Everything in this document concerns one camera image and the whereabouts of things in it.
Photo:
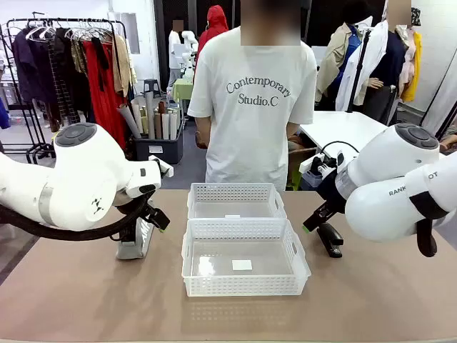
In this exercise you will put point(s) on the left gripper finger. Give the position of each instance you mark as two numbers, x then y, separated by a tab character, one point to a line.
160	221
128	234

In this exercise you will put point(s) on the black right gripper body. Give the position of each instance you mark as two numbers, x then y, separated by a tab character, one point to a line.
332	193

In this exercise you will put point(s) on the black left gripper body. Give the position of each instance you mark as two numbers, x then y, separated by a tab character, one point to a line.
148	207

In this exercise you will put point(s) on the grey CAMPUS pouch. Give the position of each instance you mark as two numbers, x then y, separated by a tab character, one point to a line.
130	250

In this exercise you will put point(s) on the black stapler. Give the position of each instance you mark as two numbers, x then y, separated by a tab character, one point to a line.
332	243

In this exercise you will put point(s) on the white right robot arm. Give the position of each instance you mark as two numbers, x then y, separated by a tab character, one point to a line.
392	160

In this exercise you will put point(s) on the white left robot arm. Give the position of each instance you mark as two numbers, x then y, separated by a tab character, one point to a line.
89	171

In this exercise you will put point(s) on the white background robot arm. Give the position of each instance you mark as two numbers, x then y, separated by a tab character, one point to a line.
190	50

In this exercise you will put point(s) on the person's left forearm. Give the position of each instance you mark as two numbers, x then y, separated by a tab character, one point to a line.
292	129

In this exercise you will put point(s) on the person's right forearm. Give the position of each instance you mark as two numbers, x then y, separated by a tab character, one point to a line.
201	125

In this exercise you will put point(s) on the person's right hand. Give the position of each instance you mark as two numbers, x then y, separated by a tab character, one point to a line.
203	140

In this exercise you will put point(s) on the white perforated plastic basket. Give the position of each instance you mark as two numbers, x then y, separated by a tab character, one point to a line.
200	193
242	286

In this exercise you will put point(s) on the black storage bin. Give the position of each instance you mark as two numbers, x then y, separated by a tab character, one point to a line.
157	150

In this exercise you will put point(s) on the white table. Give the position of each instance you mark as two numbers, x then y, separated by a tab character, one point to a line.
339	125

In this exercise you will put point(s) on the white sticker label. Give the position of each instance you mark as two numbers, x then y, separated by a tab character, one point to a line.
232	216
242	265

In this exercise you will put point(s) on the white paper roll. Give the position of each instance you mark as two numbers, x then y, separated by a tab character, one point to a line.
173	125
165	126

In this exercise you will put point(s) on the slanted grey paper roll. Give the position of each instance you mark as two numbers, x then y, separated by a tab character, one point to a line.
129	121

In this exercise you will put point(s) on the tall grey cardboard tube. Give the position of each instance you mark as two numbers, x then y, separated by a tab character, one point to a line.
150	114

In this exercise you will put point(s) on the person in white T-shirt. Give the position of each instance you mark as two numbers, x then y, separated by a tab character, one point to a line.
250	143

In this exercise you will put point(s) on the brown paper roll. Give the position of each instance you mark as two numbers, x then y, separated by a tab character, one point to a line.
162	107

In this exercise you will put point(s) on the red hanging dress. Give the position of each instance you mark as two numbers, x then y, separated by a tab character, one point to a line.
103	103

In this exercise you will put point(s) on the yellow cloth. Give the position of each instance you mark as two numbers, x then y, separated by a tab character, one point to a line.
57	135

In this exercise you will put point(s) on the green cloth covered table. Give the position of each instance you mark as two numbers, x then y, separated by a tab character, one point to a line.
183	91

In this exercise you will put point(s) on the black plastic stool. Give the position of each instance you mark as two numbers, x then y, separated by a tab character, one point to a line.
150	85

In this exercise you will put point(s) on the skin-coloured mannequin limb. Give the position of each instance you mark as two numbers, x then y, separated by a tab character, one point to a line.
449	143

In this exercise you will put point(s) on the beige coat mannequin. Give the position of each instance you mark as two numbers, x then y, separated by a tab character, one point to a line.
332	60

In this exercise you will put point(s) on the white shirt mannequin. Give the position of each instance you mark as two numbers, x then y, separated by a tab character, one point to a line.
378	64

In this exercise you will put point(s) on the black checked hanging garment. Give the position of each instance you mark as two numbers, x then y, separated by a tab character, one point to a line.
64	89

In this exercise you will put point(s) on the beige hanging garment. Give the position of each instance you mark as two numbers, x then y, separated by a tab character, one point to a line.
123	64

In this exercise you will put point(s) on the yellow hanging garment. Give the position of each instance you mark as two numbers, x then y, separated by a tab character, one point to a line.
416	64

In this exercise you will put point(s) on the background person in white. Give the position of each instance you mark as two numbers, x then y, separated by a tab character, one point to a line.
174	50

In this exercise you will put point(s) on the black hanging scarf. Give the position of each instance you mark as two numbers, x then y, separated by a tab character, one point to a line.
101	53

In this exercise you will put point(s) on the olive patterned hanging garment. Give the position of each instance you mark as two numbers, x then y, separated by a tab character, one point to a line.
78	57

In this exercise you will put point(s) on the dark navy hanging garment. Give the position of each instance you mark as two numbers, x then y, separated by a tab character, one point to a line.
28	64

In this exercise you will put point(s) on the red hooded coat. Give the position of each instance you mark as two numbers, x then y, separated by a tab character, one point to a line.
214	28

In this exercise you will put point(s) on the black metal clothes rack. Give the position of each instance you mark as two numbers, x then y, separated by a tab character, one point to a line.
71	20

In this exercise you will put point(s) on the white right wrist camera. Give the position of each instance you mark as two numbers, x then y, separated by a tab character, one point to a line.
310	165

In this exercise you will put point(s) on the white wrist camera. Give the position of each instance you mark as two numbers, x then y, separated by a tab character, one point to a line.
162	167
310	165

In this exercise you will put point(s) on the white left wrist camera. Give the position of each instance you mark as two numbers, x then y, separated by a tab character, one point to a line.
162	167

